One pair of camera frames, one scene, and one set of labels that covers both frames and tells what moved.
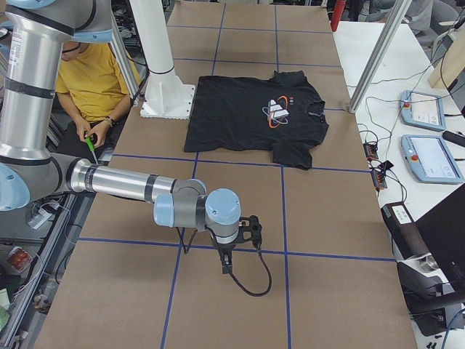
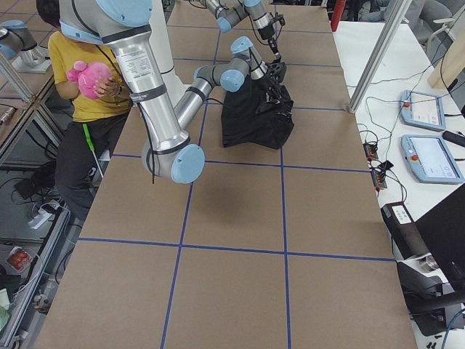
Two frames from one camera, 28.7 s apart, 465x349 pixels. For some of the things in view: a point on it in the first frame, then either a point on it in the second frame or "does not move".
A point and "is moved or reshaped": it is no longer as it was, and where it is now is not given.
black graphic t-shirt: x=236 y=113 is moved or reshaped
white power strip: x=39 y=219 does not move
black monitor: x=442 y=227 does not move
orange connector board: x=370 y=150 does not move
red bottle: x=337 y=13 does not move
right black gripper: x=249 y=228 to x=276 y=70
